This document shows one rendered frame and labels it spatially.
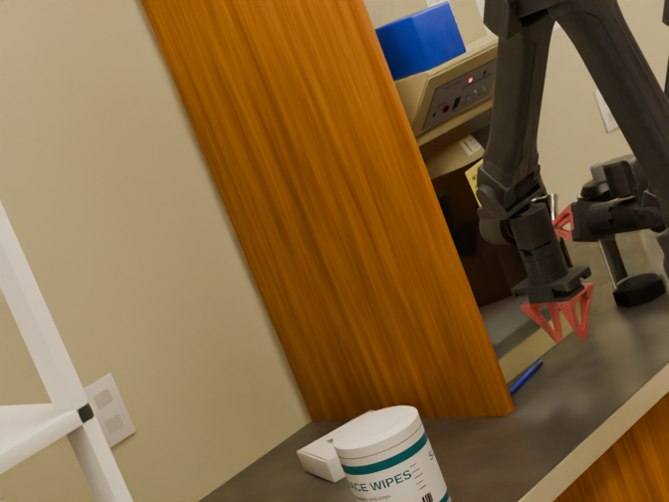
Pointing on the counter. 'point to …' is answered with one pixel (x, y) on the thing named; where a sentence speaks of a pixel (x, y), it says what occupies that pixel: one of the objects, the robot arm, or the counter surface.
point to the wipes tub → (390, 458)
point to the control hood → (419, 99)
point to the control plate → (444, 95)
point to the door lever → (549, 203)
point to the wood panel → (332, 205)
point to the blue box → (420, 41)
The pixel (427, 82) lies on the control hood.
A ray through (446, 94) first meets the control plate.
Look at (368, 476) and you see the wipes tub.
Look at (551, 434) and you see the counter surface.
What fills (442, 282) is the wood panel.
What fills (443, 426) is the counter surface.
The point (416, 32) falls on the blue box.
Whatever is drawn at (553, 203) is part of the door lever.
